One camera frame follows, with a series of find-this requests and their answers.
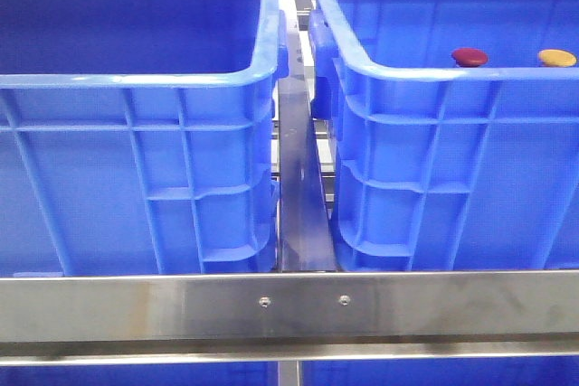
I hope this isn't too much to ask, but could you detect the steel centre divider bar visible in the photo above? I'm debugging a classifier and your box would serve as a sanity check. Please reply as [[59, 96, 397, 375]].
[[278, 0, 337, 272]]

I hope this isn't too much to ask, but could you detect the left blue plastic crate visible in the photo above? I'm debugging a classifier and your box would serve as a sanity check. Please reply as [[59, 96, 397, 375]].
[[1, 0, 288, 278]]

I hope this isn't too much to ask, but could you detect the blue plastic crate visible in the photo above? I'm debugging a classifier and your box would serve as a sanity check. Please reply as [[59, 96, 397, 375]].
[[1, 0, 288, 278], [310, 0, 578, 271]]

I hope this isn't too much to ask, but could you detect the right blue plastic crate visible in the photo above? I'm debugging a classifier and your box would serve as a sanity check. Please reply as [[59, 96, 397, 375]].
[[310, 0, 578, 271]]

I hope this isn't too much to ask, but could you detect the red round button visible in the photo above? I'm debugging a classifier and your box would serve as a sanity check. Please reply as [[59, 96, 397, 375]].
[[451, 47, 489, 68]]

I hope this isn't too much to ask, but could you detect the lower right blue crate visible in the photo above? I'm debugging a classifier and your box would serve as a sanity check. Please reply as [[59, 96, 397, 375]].
[[302, 356, 578, 385]]

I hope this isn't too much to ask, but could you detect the yellow round button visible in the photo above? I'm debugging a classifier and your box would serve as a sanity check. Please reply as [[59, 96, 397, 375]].
[[537, 49, 577, 68]]

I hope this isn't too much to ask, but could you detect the stainless steel front rail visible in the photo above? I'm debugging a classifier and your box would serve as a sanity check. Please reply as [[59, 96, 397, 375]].
[[1, 270, 578, 366]]

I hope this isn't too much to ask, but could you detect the lower left blue crate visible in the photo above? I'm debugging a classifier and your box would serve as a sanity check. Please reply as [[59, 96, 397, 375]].
[[1, 362, 278, 385]]

